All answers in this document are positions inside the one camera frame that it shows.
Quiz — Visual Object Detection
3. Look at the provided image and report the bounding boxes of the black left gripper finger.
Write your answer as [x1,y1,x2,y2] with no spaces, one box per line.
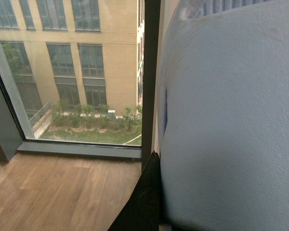
[109,152,161,231]

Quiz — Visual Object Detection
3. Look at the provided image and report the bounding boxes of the light blue slipper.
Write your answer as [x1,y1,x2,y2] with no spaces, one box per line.
[157,0,289,231]

